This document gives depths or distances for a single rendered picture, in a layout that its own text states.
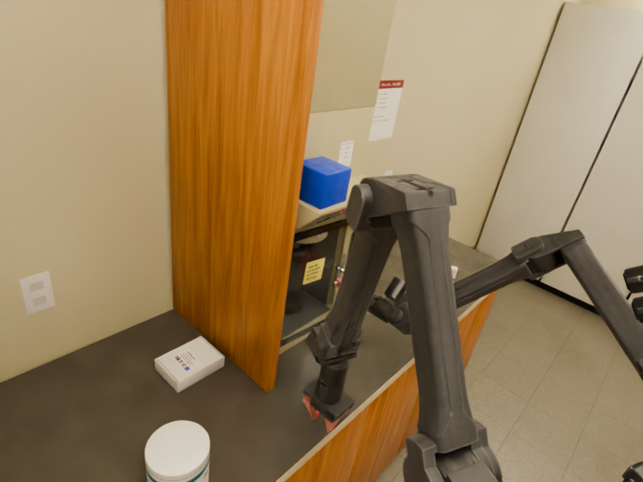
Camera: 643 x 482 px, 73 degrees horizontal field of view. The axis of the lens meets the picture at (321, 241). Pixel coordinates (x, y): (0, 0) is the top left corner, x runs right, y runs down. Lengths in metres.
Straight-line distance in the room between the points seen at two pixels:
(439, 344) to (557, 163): 3.49
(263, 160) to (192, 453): 0.65
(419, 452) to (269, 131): 0.69
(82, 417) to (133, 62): 0.91
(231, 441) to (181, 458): 0.23
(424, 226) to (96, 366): 1.12
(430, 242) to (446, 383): 0.18
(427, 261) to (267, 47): 0.59
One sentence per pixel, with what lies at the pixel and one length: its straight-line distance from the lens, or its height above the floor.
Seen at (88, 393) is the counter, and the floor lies 0.94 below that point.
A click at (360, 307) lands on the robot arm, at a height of 1.48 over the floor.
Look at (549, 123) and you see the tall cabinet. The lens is 3.99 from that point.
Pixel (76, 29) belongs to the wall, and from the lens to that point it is 1.22.
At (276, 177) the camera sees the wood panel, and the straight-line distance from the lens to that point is 0.99.
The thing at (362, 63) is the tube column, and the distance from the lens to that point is 1.19.
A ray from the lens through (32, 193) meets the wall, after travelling 1.27.
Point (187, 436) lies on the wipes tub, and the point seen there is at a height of 1.09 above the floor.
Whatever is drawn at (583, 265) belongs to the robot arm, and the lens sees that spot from 1.11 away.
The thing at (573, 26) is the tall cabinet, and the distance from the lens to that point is 3.97.
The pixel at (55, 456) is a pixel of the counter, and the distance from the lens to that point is 1.29.
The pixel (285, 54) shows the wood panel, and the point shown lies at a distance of 0.93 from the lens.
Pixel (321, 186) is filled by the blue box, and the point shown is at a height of 1.57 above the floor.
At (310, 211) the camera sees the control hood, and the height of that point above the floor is 1.50.
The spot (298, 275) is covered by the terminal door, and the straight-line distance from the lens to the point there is 1.26.
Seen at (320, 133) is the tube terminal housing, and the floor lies 1.66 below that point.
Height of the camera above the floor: 1.94
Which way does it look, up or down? 29 degrees down
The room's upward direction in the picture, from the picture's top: 9 degrees clockwise
